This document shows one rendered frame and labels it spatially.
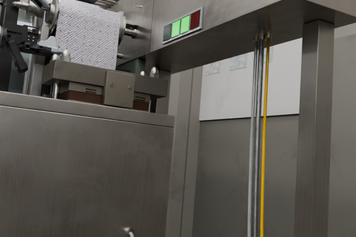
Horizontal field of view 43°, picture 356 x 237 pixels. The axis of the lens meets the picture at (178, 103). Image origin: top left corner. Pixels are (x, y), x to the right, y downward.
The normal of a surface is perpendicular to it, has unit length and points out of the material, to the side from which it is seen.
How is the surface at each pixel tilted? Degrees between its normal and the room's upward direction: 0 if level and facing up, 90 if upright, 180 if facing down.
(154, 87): 90
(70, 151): 90
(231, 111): 90
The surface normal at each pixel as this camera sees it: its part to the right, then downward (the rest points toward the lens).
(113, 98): 0.50, -0.08
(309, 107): -0.87, -0.14
